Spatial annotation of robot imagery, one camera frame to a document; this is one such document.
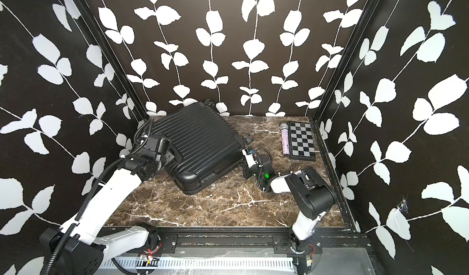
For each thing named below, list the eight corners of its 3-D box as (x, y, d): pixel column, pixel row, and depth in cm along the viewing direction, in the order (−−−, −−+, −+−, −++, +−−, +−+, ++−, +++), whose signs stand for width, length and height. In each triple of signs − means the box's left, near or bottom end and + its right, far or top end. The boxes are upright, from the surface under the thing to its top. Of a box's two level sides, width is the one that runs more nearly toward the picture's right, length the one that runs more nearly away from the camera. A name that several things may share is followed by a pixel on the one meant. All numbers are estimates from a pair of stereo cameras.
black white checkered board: (290, 159, 104) (291, 155, 101) (287, 123, 122) (288, 120, 119) (315, 161, 103) (317, 158, 100) (309, 125, 121) (310, 122, 118)
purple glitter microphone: (282, 156, 105) (284, 152, 101) (280, 126, 120) (281, 122, 117) (289, 157, 104) (291, 153, 101) (286, 126, 120) (287, 122, 117)
